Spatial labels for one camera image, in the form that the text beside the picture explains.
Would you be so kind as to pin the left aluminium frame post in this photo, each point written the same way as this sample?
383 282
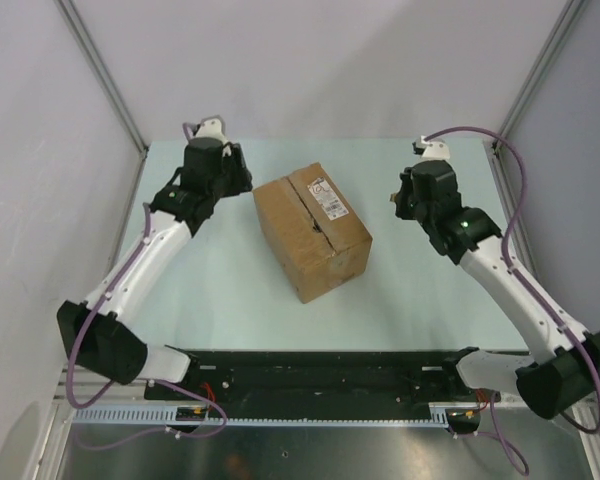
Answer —
95 61

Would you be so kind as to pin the white shipping label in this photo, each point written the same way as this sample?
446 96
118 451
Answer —
325 195

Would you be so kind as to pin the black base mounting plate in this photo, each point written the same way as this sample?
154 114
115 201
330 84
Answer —
333 381

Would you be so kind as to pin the brown cardboard express box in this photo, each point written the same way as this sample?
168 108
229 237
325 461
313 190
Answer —
316 254

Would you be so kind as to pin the aluminium frame post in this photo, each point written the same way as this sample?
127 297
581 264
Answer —
95 61
551 49

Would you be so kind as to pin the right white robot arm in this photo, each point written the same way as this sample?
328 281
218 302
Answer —
563 363

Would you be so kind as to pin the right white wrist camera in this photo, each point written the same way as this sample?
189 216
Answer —
428 150

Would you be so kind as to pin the right aluminium frame post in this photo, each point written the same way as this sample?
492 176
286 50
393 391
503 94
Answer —
551 49

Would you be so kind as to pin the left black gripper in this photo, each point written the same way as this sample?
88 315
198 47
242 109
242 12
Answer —
242 178

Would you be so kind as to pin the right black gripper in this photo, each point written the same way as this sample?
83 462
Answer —
401 211

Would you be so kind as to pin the grey slotted cable duct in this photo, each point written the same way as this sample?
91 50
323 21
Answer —
397 414

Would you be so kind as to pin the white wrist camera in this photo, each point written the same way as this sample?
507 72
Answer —
428 150
211 127

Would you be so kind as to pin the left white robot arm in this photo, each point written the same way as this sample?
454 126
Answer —
97 332

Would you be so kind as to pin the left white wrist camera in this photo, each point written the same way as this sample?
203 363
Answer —
211 127

